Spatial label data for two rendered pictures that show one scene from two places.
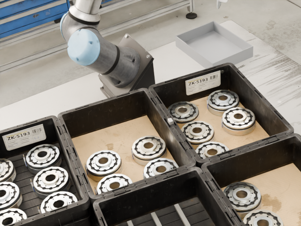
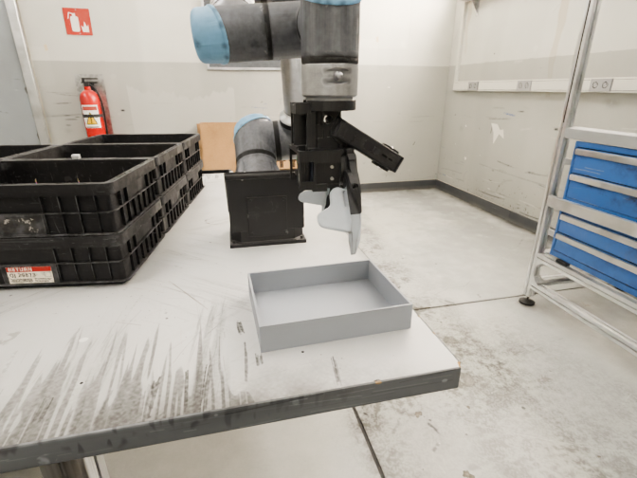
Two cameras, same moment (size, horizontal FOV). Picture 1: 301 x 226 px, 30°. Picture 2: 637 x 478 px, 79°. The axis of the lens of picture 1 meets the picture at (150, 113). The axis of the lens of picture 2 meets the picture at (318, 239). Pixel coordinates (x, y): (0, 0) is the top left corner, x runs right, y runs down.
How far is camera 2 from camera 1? 2.46 m
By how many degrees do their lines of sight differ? 86
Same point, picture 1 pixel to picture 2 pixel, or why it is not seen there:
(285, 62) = (189, 396)
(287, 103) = (64, 347)
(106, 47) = (240, 137)
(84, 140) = not seen: hidden behind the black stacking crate
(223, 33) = (372, 322)
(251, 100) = (29, 205)
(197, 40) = (374, 300)
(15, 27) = (617, 278)
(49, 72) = (611, 368)
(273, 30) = not seen: outside the picture
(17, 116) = not seen: hidden behind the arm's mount
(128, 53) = (246, 164)
